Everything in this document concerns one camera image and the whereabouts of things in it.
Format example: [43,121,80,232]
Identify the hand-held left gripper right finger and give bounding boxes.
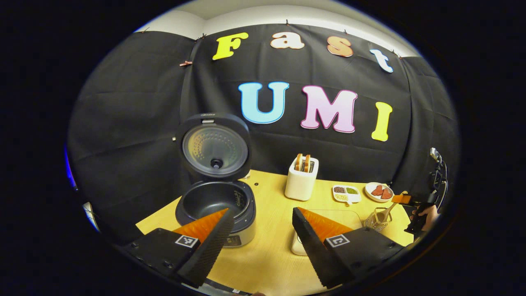
[292,207,405,289]

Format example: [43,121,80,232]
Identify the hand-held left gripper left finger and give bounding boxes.
[123,208,235,288]

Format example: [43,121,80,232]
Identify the wooden spoon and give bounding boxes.
[376,192,407,223]

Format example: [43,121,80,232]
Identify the metal wire chopstick holder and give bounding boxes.
[363,208,392,232]

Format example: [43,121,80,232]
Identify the dark blue rice cooker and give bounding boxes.
[175,113,257,248]

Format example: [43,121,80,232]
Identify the round white plate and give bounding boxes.
[365,182,394,203]

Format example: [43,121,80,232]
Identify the white divided dish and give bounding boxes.
[332,185,362,205]

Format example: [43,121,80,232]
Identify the white toaster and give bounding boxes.
[284,156,319,201]

